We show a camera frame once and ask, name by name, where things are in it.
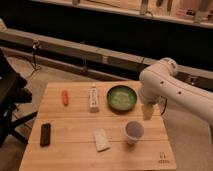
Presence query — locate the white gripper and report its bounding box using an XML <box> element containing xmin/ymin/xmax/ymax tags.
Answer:
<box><xmin>138</xmin><ymin>86</ymin><xmax>159</xmax><ymax>120</ymax></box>

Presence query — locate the black stand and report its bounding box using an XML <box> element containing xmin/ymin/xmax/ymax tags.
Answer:
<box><xmin>0</xmin><ymin>49</ymin><xmax>37</xmax><ymax>147</ymax></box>

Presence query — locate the wooden board table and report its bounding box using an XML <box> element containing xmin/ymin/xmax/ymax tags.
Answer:
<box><xmin>19</xmin><ymin>82</ymin><xmax>176</xmax><ymax>171</ymax></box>

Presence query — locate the black rectangular remote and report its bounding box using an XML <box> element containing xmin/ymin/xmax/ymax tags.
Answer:
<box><xmin>40</xmin><ymin>123</ymin><xmax>51</xmax><ymax>147</ymax></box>

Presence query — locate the white tube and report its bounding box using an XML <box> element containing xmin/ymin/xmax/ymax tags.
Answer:
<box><xmin>89</xmin><ymin>84</ymin><xmax>99</xmax><ymax>113</ymax></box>

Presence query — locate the black cable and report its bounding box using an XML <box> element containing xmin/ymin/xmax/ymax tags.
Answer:
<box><xmin>30</xmin><ymin>40</ymin><xmax>42</xmax><ymax>72</ymax></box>

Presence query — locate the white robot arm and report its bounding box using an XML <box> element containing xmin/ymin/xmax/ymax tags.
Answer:
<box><xmin>138</xmin><ymin>57</ymin><xmax>213</xmax><ymax>125</ymax></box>

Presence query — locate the green ceramic bowl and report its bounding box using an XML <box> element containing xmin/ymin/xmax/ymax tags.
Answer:
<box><xmin>106</xmin><ymin>85</ymin><xmax>137</xmax><ymax>112</ymax></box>

